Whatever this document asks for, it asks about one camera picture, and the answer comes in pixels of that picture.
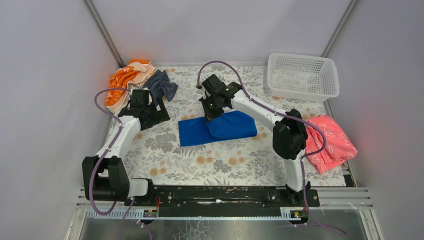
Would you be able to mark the orange white towel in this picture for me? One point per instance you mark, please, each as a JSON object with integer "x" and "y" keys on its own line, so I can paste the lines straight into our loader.
{"x": 136, "y": 72}

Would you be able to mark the pink patterned towel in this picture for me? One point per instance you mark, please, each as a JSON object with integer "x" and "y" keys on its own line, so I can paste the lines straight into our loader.
{"x": 338, "y": 148}

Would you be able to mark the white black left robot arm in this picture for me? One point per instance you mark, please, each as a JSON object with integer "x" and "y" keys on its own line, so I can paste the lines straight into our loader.
{"x": 104, "y": 174}

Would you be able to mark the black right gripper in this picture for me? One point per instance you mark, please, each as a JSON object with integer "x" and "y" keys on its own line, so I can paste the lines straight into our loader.
{"x": 212, "y": 112}

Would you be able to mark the white plastic basket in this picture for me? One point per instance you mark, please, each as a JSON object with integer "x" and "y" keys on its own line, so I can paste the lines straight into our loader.
{"x": 302, "y": 77}

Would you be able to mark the dark grey towel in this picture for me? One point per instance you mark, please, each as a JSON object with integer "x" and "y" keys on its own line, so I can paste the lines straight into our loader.
{"x": 160, "y": 86}

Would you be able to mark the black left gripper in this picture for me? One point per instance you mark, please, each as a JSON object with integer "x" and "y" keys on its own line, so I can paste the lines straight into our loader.
{"x": 156, "y": 110}

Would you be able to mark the floral tablecloth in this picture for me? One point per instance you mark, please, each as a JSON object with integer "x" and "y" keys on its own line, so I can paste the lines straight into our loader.
{"x": 156, "y": 153}

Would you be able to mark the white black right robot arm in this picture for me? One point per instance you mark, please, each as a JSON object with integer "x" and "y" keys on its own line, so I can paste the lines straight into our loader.
{"x": 288, "y": 129}

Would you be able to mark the blue towel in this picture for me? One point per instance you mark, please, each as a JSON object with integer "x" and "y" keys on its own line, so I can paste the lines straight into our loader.
{"x": 229, "y": 126}

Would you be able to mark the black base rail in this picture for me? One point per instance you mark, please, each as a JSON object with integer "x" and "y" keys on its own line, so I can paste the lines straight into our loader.
{"x": 225, "y": 201}

